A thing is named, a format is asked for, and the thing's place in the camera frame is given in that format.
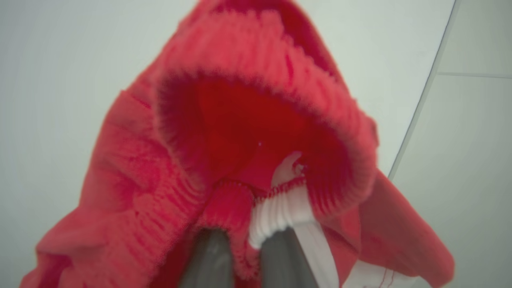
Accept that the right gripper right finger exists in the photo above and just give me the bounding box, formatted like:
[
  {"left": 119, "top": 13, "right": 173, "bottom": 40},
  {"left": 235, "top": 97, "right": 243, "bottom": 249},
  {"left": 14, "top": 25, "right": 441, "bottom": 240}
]
[{"left": 260, "top": 227, "right": 321, "bottom": 288}]

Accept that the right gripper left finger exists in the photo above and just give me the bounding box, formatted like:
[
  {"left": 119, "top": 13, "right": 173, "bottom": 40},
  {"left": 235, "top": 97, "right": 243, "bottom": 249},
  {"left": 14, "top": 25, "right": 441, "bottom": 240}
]
[{"left": 178, "top": 228, "right": 235, "bottom": 288}]

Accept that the red shorts white stripe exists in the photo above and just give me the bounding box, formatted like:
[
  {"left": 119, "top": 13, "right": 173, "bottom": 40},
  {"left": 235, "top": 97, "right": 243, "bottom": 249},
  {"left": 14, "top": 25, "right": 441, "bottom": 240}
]
[{"left": 20, "top": 0, "right": 456, "bottom": 288}]

